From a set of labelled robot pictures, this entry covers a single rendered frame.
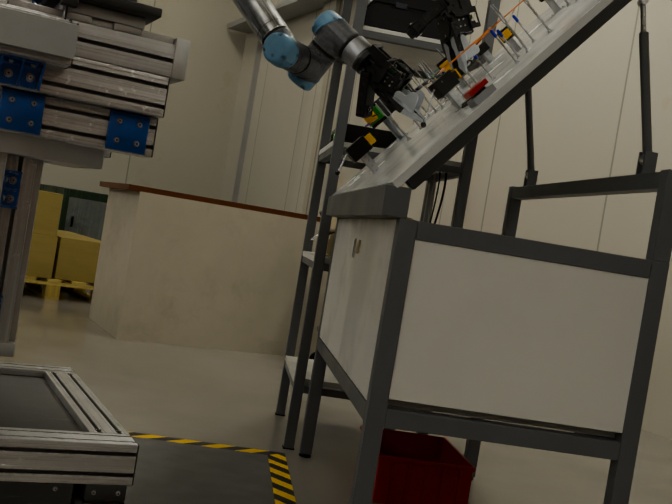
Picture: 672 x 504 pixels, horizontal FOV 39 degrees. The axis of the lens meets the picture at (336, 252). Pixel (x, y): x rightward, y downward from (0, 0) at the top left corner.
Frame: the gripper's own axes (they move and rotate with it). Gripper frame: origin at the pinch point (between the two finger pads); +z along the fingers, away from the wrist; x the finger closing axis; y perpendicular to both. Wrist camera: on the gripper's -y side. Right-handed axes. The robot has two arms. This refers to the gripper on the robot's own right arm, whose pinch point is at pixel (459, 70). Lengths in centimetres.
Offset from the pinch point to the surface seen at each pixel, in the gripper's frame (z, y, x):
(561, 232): 62, 172, 316
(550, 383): 74, -11, -25
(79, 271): -1, -110, 456
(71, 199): -83, -105, 723
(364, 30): -35, 10, 89
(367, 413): 68, -50, -20
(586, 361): 71, -2, -26
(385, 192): 24.5, -34.3, -25.1
